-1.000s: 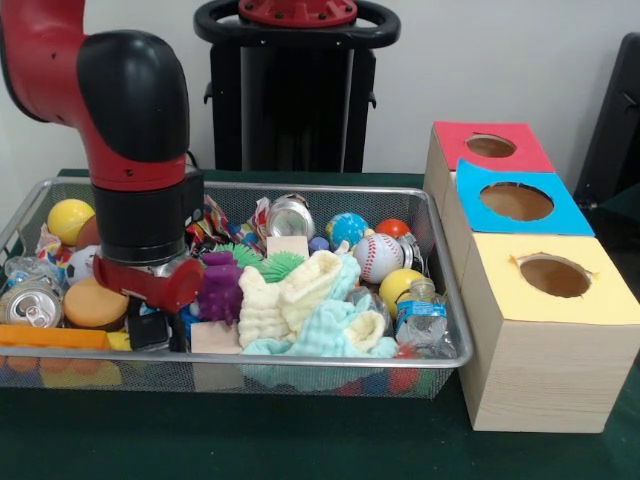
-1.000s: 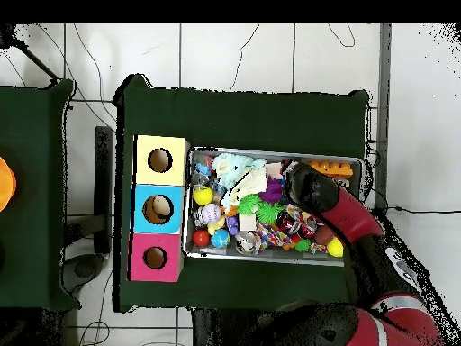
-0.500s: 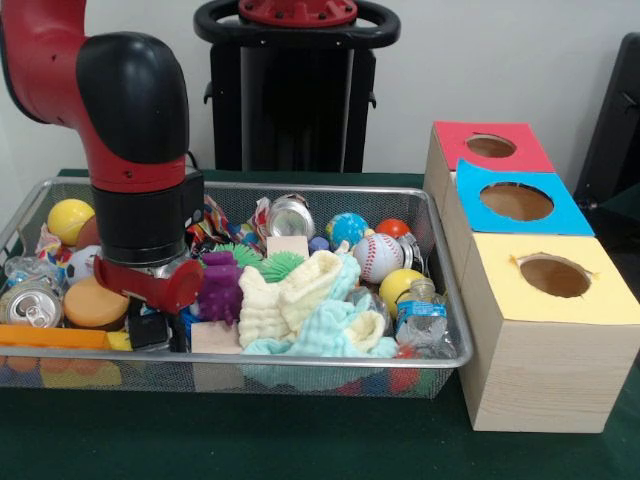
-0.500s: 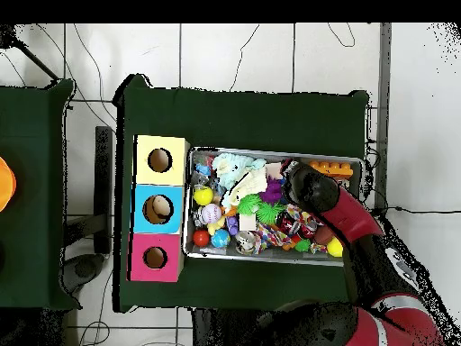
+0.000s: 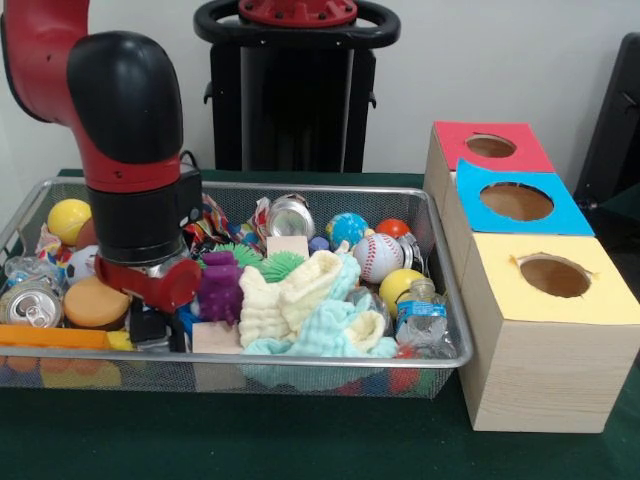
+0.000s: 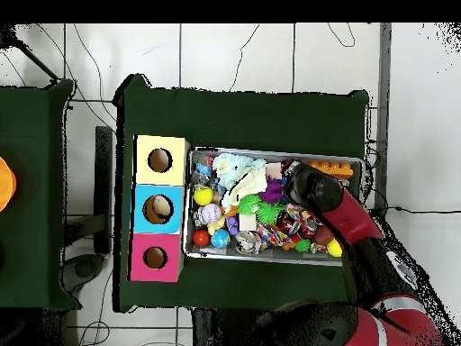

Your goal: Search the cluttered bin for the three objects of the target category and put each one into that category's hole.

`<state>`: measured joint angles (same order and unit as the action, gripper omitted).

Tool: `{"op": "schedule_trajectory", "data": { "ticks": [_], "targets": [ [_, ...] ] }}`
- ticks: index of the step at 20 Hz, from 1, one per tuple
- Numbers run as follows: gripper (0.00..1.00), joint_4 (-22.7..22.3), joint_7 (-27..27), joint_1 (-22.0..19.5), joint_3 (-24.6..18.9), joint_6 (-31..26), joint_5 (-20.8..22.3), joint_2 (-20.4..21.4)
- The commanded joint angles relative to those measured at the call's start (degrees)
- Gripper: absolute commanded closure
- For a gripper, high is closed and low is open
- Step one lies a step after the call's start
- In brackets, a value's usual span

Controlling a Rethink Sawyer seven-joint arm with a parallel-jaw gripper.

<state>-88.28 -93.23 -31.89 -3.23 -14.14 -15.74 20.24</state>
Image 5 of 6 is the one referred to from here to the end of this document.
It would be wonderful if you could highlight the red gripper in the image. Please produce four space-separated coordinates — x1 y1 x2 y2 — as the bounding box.
93 255 203 354

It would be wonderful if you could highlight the shallow mesh bin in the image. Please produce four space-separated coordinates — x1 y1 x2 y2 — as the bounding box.
0 177 475 401

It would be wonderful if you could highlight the wooden three-hole box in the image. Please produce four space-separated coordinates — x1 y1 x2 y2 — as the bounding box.
422 121 640 434

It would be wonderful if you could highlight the blue spiky ball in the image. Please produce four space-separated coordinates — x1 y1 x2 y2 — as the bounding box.
177 302 201 334

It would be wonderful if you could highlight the orange foam disc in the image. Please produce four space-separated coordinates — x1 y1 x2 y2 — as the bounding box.
63 275 132 329

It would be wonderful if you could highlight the purple knobbly toy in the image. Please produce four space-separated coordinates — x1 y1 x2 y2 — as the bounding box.
198 251 245 326

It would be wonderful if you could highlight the orange toy brick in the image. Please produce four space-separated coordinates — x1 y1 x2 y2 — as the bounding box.
0 323 110 351

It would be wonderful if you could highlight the pale yellow muslin cloth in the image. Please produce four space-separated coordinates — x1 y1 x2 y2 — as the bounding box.
238 249 387 354

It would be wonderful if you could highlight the brown toy football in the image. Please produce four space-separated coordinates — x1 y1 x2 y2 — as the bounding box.
75 218 99 247

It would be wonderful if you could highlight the plain yellow ball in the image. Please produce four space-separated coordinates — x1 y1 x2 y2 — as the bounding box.
47 198 94 246

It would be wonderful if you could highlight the dark green table cloth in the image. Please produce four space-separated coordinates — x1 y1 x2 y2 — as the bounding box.
0 167 640 480

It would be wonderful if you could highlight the teal muslin cloth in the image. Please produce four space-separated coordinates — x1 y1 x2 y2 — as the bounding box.
239 240 400 392

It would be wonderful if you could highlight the white baseball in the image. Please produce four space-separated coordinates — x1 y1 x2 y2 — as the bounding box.
352 233 405 285

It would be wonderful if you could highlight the yellow ball with black band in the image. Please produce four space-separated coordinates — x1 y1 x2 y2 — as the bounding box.
378 268 427 319

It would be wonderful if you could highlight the dark green side-table cloth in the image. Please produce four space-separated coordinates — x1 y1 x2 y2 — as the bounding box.
594 187 640 241

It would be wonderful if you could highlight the black upright panel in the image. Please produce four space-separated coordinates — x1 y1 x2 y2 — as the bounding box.
573 32 640 211

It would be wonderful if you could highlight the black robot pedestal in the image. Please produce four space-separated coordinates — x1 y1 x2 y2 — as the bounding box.
193 0 401 174

